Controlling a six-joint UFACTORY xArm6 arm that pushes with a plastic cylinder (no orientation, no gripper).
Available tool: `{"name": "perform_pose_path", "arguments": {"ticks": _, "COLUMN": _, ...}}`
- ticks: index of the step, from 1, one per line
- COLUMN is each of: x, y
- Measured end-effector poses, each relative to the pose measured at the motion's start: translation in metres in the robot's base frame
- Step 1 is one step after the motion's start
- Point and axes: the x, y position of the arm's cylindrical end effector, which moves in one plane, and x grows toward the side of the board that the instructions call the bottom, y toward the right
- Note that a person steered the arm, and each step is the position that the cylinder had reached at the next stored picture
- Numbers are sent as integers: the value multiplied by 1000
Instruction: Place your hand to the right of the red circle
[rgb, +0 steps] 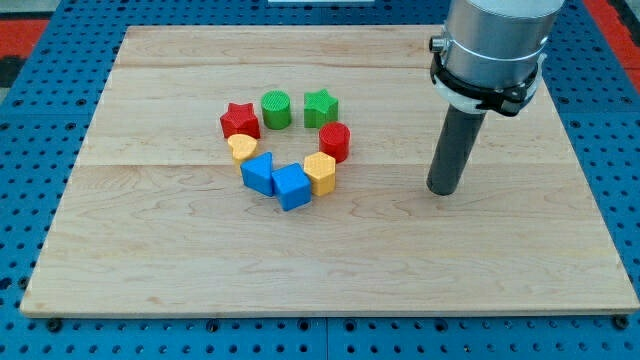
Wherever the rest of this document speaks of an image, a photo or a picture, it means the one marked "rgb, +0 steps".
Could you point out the yellow hexagon block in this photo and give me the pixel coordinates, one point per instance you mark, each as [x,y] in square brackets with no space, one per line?
[320,168]

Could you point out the green cylinder block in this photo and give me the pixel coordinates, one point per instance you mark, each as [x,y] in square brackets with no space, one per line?
[276,111]

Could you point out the red star block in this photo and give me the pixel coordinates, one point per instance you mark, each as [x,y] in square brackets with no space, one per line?
[240,119]

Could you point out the blue cube block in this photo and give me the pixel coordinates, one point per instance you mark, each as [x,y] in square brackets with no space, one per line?
[291,186]

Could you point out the light wooden board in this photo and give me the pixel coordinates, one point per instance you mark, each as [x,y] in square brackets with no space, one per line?
[156,223]

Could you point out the red cylinder block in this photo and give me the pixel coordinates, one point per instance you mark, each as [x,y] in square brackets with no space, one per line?
[334,140]

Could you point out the green star block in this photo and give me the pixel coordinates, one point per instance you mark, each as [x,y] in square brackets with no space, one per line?
[320,108]

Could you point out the yellow heart block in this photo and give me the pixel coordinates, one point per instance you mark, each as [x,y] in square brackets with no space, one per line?
[243,147]

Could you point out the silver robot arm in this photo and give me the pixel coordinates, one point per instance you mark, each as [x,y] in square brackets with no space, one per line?
[489,54]

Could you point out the blue triangle block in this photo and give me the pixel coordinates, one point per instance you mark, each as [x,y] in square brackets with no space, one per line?
[257,174]

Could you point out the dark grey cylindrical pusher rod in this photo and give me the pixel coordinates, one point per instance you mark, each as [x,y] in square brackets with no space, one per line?
[455,143]

